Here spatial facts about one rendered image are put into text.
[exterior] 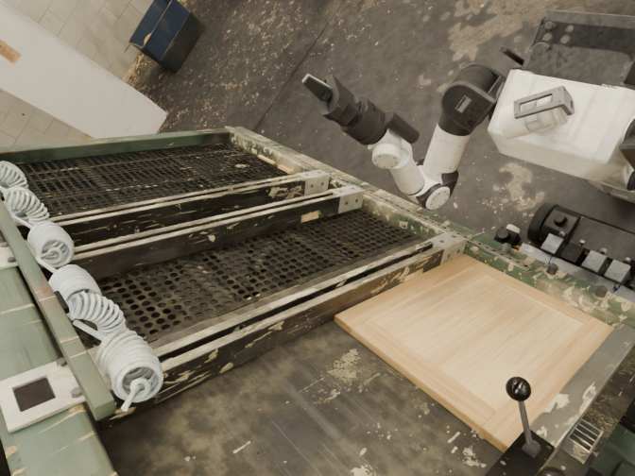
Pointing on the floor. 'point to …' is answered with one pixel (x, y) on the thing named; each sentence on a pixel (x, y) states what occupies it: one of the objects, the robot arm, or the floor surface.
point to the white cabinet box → (69, 82)
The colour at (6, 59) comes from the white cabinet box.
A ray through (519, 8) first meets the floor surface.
